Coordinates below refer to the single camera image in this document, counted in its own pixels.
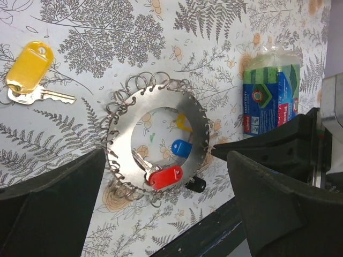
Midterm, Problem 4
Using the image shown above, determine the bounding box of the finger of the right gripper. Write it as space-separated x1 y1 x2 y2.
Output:
211 108 332 182

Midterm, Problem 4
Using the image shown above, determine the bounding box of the floral table mat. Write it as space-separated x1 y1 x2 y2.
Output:
1 1 332 256

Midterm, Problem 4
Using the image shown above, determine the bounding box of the green sponge pack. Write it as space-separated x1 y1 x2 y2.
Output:
243 45 301 137

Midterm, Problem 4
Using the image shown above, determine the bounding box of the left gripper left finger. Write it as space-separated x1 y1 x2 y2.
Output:
1 149 106 256

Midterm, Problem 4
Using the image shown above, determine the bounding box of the key with blue tag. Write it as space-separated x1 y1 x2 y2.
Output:
171 139 192 158

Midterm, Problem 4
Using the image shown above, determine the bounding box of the key with black tag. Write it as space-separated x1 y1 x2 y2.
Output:
185 176 206 193

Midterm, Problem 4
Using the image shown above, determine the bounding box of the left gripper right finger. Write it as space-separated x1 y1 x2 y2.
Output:
227 151 342 256

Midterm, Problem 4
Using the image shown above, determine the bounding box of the key with red tag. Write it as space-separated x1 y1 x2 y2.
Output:
131 150 183 190

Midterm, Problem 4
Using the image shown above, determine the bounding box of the small yellow tag key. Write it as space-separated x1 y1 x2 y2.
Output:
176 114 192 132

